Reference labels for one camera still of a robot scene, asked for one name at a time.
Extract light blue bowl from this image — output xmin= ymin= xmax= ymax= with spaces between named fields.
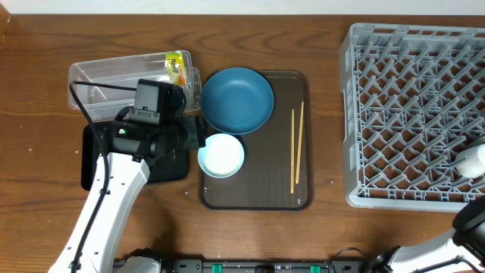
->
xmin=197 ymin=133 xmax=245 ymax=178

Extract yellow snack wrapper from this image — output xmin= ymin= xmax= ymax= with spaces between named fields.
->
xmin=165 ymin=51 xmax=189 ymax=89

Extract white cup green inside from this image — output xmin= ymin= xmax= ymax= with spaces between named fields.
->
xmin=455 ymin=144 xmax=485 ymax=178

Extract white rice pile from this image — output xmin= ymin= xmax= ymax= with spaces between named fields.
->
xmin=204 ymin=146 xmax=239 ymax=176

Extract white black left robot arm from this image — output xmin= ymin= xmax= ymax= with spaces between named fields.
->
xmin=49 ymin=116 xmax=205 ymax=272

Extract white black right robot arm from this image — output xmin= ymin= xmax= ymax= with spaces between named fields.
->
xmin=361 ymin=197 xmax=484 ymax=272

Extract clear plastic waste bin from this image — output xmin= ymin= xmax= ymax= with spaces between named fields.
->
xmin=68 ymin=50 xmax=202 ymax=122

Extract grey dishwasher rack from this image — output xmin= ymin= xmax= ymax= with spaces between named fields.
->
xmin=339 ymin=23 xmax=484 ymax=213

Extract black rectangular tray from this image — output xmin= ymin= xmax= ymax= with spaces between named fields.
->
xmin=81 ymin=121 xmax=189 ymax=191

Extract dark blue plate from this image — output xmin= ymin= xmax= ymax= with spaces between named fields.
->
xmin=201 ymin=67 xmax=274 ymax=135

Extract brown serving tray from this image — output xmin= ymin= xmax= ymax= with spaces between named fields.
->
xmin=199 ymin=71 xmax=314 ymax=211

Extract right wooden chopstick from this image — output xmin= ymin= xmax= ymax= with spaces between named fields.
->
xmin=296 ymin=101 xmax=305 ymax=184

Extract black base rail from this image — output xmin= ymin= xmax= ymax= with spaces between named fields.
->
xmin=113 ymin=248 xmax=380 ymax=273

